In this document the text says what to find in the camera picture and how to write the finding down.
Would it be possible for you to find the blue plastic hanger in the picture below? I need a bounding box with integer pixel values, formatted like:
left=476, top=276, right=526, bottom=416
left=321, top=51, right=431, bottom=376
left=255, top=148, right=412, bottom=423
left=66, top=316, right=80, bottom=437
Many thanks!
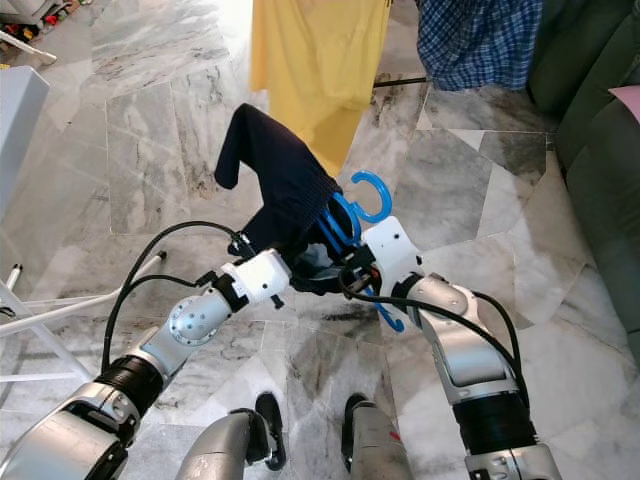
left=320, top=170, right=406, bottom=333

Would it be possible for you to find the navy garment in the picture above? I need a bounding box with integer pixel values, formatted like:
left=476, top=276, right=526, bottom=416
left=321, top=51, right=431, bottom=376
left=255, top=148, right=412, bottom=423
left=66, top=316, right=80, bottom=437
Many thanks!
left=213, top=104, right=356, bottom=297

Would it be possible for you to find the robot right leg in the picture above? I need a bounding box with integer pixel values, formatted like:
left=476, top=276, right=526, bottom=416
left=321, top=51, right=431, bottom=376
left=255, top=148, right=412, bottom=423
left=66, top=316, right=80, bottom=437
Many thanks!
left=342, top=393, right=416, bottom=480

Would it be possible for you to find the robot leg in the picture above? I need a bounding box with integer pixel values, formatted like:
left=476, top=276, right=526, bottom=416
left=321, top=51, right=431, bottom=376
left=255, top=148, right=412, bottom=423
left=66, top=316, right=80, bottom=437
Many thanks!
left=342, top=393, right=416, bottom=480
left=175, top=393, right=286, bottom=480

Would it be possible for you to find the robot left leg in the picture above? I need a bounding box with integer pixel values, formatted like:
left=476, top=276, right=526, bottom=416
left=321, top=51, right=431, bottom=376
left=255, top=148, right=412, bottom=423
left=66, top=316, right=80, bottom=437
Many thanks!
left=175, top=393, right=286, bottom=480

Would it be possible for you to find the yellow shirt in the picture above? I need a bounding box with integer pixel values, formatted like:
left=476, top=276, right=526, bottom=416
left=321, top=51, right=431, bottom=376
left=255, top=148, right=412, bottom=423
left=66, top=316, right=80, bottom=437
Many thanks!
left=250, top=0, right=391, bottom=179

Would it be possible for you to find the green leather sofa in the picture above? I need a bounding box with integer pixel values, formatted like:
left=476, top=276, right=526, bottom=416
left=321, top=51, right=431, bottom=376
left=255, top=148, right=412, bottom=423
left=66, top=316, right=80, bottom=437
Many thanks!
left=525, top=0, right=640, bottom=366

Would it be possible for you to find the blue plaid shirt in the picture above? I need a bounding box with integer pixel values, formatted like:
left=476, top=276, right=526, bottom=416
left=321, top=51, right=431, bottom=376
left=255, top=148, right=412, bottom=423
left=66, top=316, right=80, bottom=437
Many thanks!
left=415, top=0, right=543, bottom=93

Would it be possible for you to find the pink cushion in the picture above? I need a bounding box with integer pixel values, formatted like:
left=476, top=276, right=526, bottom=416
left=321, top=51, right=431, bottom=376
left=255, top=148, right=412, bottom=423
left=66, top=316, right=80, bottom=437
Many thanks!
left=610, top=85, right=640, bottom=126

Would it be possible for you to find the white plastic pole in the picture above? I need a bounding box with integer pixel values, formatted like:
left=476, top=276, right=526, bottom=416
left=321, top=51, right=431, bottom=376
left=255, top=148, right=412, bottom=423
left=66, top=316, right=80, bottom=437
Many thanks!
left=0, top=35, right=58, bottom=66

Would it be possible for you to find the white drawer cart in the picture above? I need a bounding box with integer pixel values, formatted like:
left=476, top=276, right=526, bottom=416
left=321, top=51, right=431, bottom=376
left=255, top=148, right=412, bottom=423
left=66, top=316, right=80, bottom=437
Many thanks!
left=0, top=0, right=61, bottom=29

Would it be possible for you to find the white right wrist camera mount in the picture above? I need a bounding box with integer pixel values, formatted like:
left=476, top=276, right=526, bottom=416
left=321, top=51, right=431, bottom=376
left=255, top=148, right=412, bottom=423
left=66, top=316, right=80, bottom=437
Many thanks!
left=360, top=215, right=423, bottom=301

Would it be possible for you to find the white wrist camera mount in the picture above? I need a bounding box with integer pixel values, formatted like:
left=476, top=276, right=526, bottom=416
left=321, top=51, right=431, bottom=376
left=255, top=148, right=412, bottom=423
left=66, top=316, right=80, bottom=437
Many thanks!
left=360, top=215, right=423, bottom=301
left=218, top=248, right=293, bottom=309

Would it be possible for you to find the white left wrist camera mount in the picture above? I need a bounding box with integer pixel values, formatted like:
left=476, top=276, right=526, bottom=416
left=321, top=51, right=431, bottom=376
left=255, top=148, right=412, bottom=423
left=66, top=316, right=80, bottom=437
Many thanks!
left=218, top=248, right=293, bottom=309

